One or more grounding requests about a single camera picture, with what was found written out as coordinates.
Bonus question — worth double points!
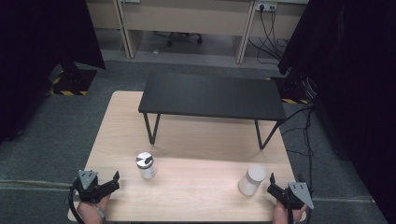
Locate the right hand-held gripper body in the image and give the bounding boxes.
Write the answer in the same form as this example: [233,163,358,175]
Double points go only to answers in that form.
[274,181,315,210]

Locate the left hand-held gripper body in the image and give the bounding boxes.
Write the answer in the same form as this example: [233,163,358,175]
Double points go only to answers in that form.
[74,169,115,204]

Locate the white cylindrical container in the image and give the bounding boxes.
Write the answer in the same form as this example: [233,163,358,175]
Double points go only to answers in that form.
[237,164,268,197]

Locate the glass jar with silver lid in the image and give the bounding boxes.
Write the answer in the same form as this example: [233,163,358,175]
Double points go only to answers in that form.
[135,151,158,180]

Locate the black raised shelf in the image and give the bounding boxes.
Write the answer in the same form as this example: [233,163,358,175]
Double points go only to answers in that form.
[137,72,288,150]

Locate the person's left hand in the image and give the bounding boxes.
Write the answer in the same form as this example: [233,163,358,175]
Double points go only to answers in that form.
[77,193,112,224]

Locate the person's right hand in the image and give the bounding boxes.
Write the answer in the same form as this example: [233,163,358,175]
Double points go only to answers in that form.
[273,200,308,224]

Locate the black stand base striped edge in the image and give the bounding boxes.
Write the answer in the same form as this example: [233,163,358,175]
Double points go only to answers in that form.
[46,61,98,97]
[270,69,318,105]

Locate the black curtain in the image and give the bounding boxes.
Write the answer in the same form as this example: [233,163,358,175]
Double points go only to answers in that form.
[276,0,396,224]
[0,0,106,145]

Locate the office chair base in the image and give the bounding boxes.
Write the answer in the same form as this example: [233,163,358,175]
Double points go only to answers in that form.
[154,31,204,49]

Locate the beige office desk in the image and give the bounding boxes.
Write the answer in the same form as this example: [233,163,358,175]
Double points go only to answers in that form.
[85,0,309,65]

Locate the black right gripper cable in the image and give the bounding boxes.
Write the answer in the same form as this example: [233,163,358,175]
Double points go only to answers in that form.
[286,203,295,224]

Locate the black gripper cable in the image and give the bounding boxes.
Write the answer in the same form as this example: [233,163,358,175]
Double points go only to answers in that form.
[286,203,295,224]
[67,178,86,224]

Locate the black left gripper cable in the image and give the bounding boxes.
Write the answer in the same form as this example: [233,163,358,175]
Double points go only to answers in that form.
[67,178,86,224]

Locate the thin grey cable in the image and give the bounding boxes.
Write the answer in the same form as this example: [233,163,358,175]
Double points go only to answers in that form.
[93,203,106,219]

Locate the black floor cable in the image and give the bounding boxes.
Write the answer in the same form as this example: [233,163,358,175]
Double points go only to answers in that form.
[279,105,316,190]

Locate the black socket cables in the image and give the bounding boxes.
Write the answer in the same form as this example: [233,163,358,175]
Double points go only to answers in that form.
[247,4,291,66]

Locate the white wall socket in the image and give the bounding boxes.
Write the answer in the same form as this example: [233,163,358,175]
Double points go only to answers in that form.
[254,1,278,13]

